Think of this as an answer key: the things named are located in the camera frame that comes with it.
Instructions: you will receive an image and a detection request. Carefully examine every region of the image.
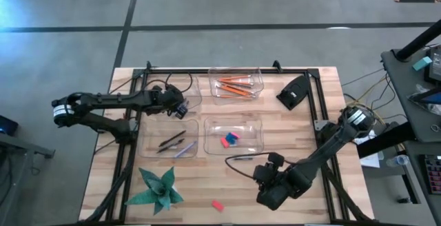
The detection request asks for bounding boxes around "black diagonal beam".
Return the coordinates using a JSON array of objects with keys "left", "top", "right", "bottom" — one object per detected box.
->
[{"left": 356, "top": 121, "right": 416, "bottom": 159}]

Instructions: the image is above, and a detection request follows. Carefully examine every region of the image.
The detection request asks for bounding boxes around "grey metal furniture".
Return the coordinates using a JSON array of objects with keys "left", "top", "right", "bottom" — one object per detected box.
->
[{"left": 0, "top": 131, "right": 56, "bottom": 226}]

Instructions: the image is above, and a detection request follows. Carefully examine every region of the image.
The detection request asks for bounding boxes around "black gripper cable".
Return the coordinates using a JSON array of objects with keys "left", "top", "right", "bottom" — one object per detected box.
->
[
  {"left": 224, "top": 152, "right": 270, "bottom": 181},
  {"left": 164, "top": 72, "right": 194, "bottom": 95}
]

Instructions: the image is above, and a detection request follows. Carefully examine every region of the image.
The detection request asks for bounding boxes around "tablet with blue screen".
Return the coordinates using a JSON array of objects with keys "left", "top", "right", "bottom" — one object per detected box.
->
[{"left": 409, "top": 87, "right": 441, "bottom": 105}]

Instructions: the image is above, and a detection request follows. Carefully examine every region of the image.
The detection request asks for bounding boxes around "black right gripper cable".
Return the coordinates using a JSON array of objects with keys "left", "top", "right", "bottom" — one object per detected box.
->
[{"left": 224, "top": 152, "right": 270, "bottom": 181}]

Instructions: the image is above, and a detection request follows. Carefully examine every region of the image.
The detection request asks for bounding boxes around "teal box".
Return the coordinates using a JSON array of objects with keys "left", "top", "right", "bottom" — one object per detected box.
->
[{"left": 412, "top": 56, "right": 433, "bottom": 72}]

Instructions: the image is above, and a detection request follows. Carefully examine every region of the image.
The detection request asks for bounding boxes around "green artificial succulent plant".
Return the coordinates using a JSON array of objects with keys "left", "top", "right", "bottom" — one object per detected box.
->
[{"left": 124, "top": 166, "right": 185, "bottom": 216}]

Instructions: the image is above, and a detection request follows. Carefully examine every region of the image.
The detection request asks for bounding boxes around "clear plastic bin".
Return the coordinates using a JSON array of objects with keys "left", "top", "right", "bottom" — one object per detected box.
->
[
  {"left": 207, "top": 66, "right": 265, "bottom": 106},
  {"left": 145, "top": 76, "right": 203, "bottom": 117},
  {"left": 137, "top": 119, "right": 200, "bottom": 159},
  {"left": 203, "top": 116, "right": 265, "bottom": 156}
]

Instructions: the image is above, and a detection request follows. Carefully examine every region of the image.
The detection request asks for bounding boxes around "black diagonal pole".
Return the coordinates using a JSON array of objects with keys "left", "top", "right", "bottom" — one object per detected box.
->
[{"left": 395, "top": 19, "right": 441, "bottom": 62}]

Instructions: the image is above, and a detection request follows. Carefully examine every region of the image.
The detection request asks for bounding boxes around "black metal rig frame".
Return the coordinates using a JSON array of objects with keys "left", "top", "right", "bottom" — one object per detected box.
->
[{"left": 77, "top": 60, "right": 383, "bottom": 226}]

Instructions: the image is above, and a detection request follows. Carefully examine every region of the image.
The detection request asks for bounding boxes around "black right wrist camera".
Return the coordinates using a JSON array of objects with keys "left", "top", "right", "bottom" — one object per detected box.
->
[{"left": 267, "top": 152, "right": 286, "bottom": 167}]

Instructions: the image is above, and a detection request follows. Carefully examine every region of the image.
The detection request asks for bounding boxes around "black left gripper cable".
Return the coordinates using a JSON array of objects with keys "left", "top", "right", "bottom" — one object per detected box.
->
[{"left": 164, "top": 72, "right": 194, "bottom": 95}]

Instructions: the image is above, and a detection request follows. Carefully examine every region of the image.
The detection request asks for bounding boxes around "clear plastic bottle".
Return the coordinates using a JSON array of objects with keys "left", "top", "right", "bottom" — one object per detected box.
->
[{"left": 385, "top": 154, "right": 410, "bottom": 168}]

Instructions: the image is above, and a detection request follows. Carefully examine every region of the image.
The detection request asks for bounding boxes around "black screen device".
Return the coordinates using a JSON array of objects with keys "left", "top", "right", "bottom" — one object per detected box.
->
[{"left": 424, "top": 45, "right": 441, "bottom": 84}]

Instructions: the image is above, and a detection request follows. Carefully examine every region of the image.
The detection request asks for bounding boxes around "keyboard with coloured keys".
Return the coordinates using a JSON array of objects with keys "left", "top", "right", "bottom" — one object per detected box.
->
[{"left": 423, "top": 154, "right": 441, "bottom": 195}]

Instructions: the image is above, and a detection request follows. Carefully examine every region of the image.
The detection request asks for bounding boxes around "white paper sheet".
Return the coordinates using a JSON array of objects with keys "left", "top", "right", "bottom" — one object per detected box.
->
[{"left": 358, "top": 129, "right": 385, "bottom": 169}]

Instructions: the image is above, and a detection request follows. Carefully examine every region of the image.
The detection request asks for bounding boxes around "translucent grey Mr. Pen pen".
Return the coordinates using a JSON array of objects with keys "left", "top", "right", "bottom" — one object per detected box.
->
[{"left": 174, "top": 141, "right": 198, "bottom": 159}]

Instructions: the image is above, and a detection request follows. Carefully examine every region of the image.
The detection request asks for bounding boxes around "black device with blue light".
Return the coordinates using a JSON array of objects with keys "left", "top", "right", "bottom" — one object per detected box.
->
[{"left": 0, "top": 114, "right": 20, "bottom": 137}]

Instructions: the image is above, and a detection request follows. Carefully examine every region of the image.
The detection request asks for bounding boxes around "black arch-shaped stand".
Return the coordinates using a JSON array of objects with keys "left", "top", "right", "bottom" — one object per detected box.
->
[{"left": 276, "top": 74, "right": 310, "bottom": 111}]

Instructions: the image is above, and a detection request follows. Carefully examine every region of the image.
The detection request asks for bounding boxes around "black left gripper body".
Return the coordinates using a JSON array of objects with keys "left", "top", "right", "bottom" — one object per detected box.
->
[{"left": 151, "top": 84, "right": 185, "bottom": 114}]

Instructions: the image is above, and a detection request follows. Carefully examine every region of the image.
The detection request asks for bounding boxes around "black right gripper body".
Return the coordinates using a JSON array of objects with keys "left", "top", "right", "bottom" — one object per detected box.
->
[{"left": 253, "top": 163, "right": 277, "bottom": 190}]

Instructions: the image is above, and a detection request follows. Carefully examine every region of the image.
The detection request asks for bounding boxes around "black side desk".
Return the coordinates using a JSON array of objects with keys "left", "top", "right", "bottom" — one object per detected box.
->
[{"left": 380, "top": 45, "right": 441, "bottom": 226}]

